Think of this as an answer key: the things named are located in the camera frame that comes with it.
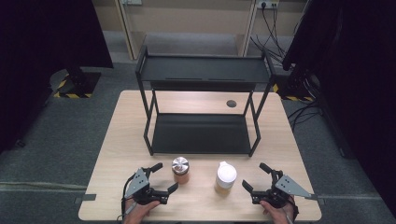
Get black stand base striped tape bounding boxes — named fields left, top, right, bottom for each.
left=272, top=65, right=316, bottom=103
left=49, top=66, right=103, bottom=100

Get bundle of black cables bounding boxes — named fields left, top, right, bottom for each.
left=249, top=2, right=288, bottom=63

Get beige wooden cabinet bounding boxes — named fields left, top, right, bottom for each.
left=92, top=0, right=310, bottom=61

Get right hand-held gripper cable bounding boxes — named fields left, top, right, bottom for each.
left=281, top=195, right=301, bottom=224

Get grey floor cable strip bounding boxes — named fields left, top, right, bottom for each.
left=0, top=180, right=89, bottom=192

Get white-lidded seasoning jar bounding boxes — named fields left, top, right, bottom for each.
left=214, top=161, right=238, bottom=196

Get black metal two-tier rack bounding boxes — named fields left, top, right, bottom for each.
left=134, top=45, right=276, bottom=158

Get black floor cables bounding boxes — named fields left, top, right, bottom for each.
left=287, top=98, right=322, bottom=133

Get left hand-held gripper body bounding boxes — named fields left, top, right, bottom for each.
left=123, top=167, right=170, bottom=206

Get black curtain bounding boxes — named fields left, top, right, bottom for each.
left=0, top=0, right=114, bottom=154
left=281, top=0, right=396, bottom=217

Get silver-lidded orange spice jar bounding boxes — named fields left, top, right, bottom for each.
left=171, top=156, right=191, bottom=185

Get grey floor tape piece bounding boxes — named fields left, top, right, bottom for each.
left=307, top=193, right=327, bottom=206
left=74, top=193, right=98, bottom=205

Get left hand-held gripper cable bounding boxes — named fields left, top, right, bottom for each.
left=117, top=175, right=138, bottom=222

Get person's right hand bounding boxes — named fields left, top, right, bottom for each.
left=259, top=199, right=295, bottom=224

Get person's left hand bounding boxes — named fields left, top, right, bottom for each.
left=122, top=198, right=162, bottom=224

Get hand-held gripper cable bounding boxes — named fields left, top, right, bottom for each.
left=117, top=175, right=138, bottom=222
left=281, top=195, right=301, bottom=224

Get white wall power socket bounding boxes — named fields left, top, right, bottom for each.
left=256, top=0, right=280, bottom=9

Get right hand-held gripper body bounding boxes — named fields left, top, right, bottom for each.
left=250, top=169, right=313, bottom=209

